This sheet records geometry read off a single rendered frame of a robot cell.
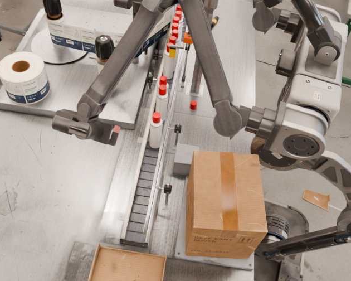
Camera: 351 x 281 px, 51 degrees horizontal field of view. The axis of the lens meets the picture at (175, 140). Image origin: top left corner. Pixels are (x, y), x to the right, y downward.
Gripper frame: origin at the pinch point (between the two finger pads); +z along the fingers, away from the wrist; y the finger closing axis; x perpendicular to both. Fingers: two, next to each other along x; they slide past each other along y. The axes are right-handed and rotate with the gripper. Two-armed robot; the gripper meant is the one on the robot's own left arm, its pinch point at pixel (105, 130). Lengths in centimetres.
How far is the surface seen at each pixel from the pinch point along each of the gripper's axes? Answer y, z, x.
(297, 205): -99, 135, 23
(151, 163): -13.5, 29.8, 10.3
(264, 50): -50, 230, -95
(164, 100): -10.8, 33.0, -17.3
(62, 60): 50, 54, -23
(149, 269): -28, 8, 45
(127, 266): -20, 6, 46
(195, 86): -18, 64, -30
